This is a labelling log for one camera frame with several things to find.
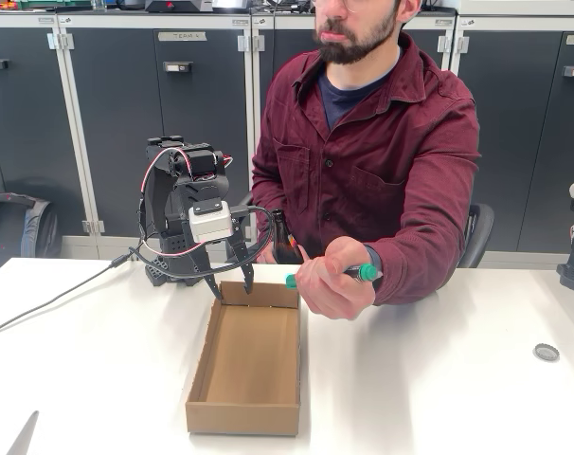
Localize brown glass beer bottle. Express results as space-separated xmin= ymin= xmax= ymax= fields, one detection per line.
xmin=270 ymin=208 xmax=306 ymax=265

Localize black red marker green cap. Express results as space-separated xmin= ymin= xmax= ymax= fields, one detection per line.
xmin=285 ymin=263 xmax=379 ymax=290

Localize right forearm maroon sleeve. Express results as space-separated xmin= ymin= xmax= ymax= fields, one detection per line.
xmin=251 ymin=189 xmax=288 ymax=252

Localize left forearm maroon sleeve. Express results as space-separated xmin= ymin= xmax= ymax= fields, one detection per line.
xmin=371 ymin=222 xmax=475 ymax=307

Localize person's right hand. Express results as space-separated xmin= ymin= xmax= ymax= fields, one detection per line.
xmin=257 ymin=245 xmax=312 ymax=265

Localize person's left hand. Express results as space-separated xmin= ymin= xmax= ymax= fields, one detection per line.
xmin=294 ymin=235 xmax=378 ymax=321

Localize open brown cardboard box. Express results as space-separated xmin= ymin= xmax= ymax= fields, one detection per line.
xmin=185 ymin=280 xmax=301 ymax=437

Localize bearded man maroon overshirt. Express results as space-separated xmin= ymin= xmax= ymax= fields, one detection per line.
xmin=251 ymin=0 xmax=482 ymax=307

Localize grey black backpack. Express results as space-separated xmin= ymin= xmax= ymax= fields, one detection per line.
xmin=0 ymin=191 xmax=63 ymax=281

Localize silver flat device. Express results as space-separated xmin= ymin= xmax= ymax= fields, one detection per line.
xmin=211 ymin=0 xmax=250 ymax=14

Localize black device red logo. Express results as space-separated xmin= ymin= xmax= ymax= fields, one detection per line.
xmin=144 ymin=0 xmax=215 ymax=14

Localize green flat box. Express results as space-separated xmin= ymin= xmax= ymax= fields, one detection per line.
xmin=20 ymin=0 xmax=93 ymax=10

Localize grey flat laptop corner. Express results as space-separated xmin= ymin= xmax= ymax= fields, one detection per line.
xmin=5 ymin=409 xmax=41 ymax=455

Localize silver bottle cap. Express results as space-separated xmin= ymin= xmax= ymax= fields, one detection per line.
xmin=532 ymin=342 xmax=561 ymax=362

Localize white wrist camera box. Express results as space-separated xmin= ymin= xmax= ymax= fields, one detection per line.
xmin=188 ymin=201 xmax=235 ymax=243

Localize red white servo wire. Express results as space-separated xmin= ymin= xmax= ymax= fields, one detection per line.
xmin=137 ymin=147 xmax=193 ymax=261

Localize silver smartwatch grey strap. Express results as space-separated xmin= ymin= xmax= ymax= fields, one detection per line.
xmin=362 ymin=244 xmax=384 ymax=291

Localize black camera USB cable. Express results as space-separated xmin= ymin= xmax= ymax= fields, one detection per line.
xmin=0 ymin=206 xmax=275 ymax=337

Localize round wire-rim glasses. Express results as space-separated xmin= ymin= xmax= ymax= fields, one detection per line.
xmin=310 ymin=0 xmax=364 ymax=13

